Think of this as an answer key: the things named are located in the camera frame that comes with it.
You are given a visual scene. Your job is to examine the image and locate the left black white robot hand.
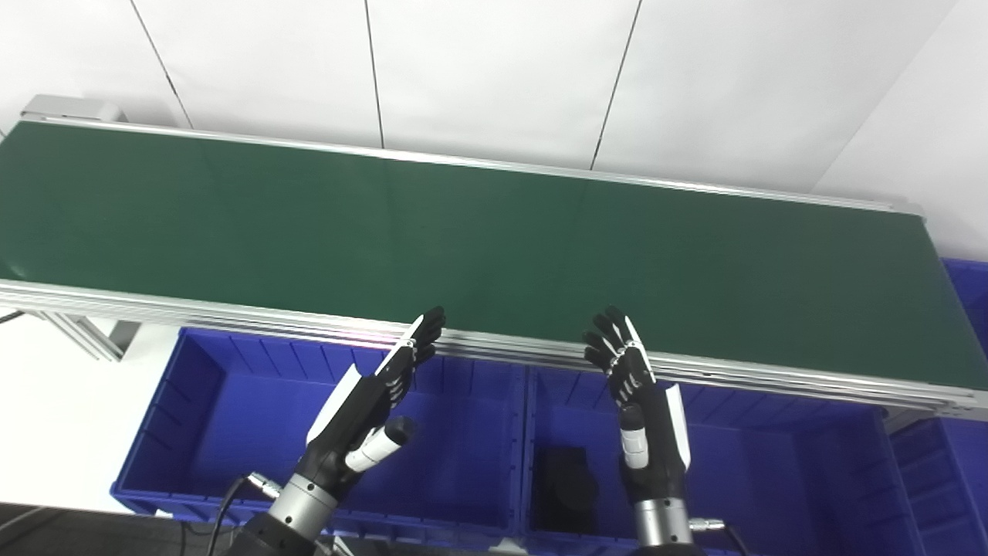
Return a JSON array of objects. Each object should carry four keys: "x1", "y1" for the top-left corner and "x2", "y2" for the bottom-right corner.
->
[{"x1": 297, "y1": 306, "x2": 447, "y2": 503}]

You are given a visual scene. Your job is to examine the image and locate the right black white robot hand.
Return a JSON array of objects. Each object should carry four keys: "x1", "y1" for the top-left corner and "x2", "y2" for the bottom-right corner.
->
[{"x1": 583, "y1": 306, "x2": 692, "y2": 503}]

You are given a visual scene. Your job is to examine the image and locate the black cylinder block part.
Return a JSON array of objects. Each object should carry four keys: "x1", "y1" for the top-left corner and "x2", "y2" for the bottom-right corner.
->
[{"x1": 533, "y1": 446, "x2": 601, "y2": 535}]

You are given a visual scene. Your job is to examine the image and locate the blue plastic bin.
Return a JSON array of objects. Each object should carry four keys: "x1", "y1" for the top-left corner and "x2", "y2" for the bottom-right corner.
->
[
  {"x1": 888, "y1": 259, "x2": 988, "y2": 556},
  {"x1": 523, "y1": 367, "x2": 927, "y2": 556},
  {"x1": 110, "y1": 327, "x2": 533, "y2": 549}
]

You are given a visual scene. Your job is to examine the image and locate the green conveyor belt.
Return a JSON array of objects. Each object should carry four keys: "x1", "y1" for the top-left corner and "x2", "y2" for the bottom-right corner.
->
[
  {"x1": 0, "y1": 114, "x2": 988, "y2": 422},
  {"x1": 0, "y1": 121, "x2": 988, "y2": 391}
]

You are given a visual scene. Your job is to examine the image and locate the aluminium conveyor leg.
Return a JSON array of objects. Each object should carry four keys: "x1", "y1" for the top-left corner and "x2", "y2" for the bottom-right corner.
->
[{"x1": 35, "y1": 309, "x2": 144, "y2": 362}]

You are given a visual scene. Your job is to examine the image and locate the grey conveyor motor housing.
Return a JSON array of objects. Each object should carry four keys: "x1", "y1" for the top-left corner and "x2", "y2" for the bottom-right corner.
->
[{"x1": 19, "y1": 94, "x2": 128, "y2": 123}]

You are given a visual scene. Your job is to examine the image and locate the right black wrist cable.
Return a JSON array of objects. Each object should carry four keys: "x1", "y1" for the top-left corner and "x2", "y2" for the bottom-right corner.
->
[{"x1": 689, "y1": 517, "x2": 749, "y2": 556}]

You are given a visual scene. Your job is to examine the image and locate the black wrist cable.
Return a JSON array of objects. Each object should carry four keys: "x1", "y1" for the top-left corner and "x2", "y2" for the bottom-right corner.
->
[
  {"x1": 205, "y1": 473, "x2": 283, "y2": 556},
  {"x1": 689, "y1": 517, "x2": 749, "y2": 556}
]

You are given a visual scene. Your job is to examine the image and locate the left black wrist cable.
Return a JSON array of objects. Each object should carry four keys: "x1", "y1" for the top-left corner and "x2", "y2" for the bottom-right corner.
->
[{"x1": 205, "y1": 473, "x2": 283, "y2": 556}]

